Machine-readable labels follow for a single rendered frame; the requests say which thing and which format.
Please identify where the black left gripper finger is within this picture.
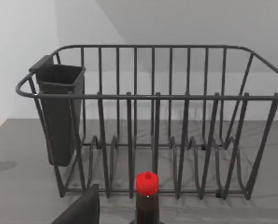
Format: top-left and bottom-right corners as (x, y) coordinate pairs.
(51, 183), (100, 224)

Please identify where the dark bottle with red cap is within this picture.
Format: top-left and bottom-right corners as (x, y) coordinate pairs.
(129, 171), (165, 224)

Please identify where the dark grey cutlery holder cup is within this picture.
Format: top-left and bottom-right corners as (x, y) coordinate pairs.
(29, 55), (86, 167)

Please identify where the dark grey wire dish rack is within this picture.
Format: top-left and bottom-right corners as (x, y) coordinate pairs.
(15, 44), (278, 201)

